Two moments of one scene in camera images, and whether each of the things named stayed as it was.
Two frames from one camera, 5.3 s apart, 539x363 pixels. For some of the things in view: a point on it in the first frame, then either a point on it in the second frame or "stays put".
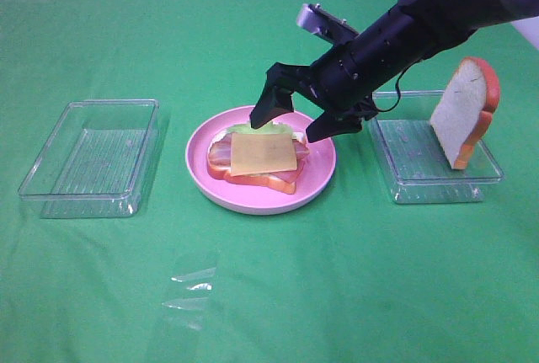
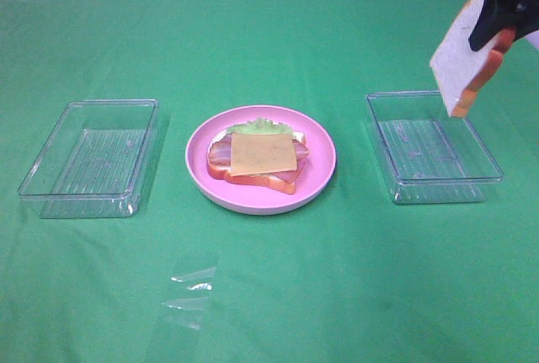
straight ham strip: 291,175 stays put
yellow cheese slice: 253,153 stays put
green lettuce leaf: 274,127 stays put
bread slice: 464,111 to 461,71
